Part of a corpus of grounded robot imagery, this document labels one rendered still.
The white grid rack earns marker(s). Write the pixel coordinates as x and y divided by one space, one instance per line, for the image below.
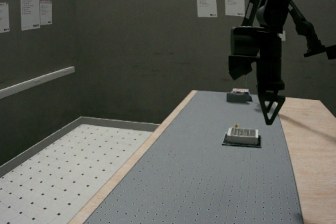
240 136

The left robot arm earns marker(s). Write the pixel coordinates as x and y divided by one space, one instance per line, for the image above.
246 42

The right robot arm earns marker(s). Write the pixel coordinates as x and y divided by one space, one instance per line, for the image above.
303 27

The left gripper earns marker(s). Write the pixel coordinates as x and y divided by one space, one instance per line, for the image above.
276 85

